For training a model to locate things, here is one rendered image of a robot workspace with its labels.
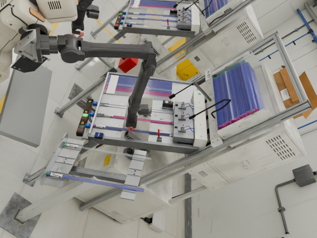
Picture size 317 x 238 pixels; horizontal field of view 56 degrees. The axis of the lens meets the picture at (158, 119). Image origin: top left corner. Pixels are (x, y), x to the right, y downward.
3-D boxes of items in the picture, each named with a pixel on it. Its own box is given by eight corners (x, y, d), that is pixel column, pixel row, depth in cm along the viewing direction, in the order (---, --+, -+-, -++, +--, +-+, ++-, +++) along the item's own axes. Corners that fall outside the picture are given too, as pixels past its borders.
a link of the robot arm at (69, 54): (158, 38, 143) (162, 54, 138) (151, 57, 154) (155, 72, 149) (59, 33, 128) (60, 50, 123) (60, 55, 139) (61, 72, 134)
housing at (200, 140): (190, 153, 197) (195, 139, 188) (190, 104, 232) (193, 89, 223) (203, 154, 198) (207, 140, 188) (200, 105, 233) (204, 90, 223)
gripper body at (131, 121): (137, 117, 196) (137, 109, 191) (135, 128, 189) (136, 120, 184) (127, 116, 196) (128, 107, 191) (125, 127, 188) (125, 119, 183)
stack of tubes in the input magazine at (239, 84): (217, 128, 182) (258, 108, 169) (212, 78, 218) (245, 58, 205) (229, 139, 188) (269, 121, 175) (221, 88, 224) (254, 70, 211)
